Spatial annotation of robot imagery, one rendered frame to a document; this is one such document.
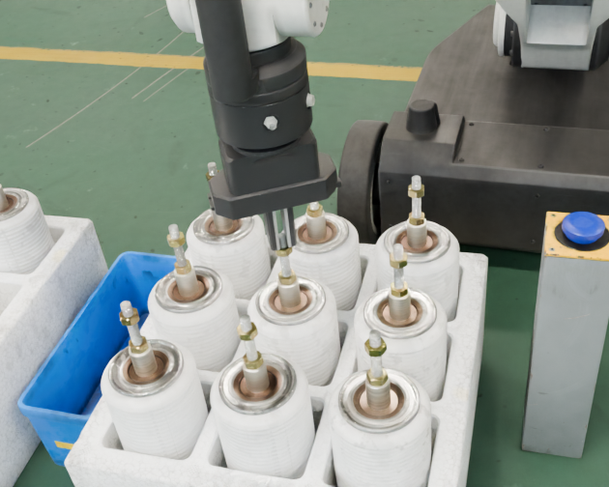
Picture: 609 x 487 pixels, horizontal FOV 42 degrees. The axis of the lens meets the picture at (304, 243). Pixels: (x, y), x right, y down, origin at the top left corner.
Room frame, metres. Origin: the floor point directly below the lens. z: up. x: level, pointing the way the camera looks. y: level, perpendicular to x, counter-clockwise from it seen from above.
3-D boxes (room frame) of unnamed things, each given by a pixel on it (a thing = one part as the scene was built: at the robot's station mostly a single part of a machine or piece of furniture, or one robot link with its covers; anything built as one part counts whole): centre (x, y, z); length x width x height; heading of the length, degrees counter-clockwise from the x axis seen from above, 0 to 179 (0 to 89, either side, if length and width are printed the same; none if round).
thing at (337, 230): (0.74, -0.02, 0.25); 0.08 x 0.08 x 0.01
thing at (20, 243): (0.89, 0.39, 0.16); 0.10 x 0.10 x 0.18
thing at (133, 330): (0.56, 0.17, 0.30); 0.01 x 0.01 x 0.08
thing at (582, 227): (0.61, -0.28, 0.32); 0.04 x 0.04 x 0.02
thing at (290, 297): (0.63, 0.02, 0.26); 0.02 x 0.02 x 0.03
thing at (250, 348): (0.52, 0.06, 0.30); 0.01 x 0.01 x 0.08
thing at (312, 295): (0.63, 0.02, 0.25); 0.08 x 0.08 x 0.01
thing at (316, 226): (0.74, -0.02, 0.26); 0.02 x 0.02 x 0.03
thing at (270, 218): (0.63, 0.03, 0.36); 0.03 x 0.02 x 0.06; 9
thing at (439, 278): (0.70, -0.13, 0.16); 0.10 x 0.10 x 0.18
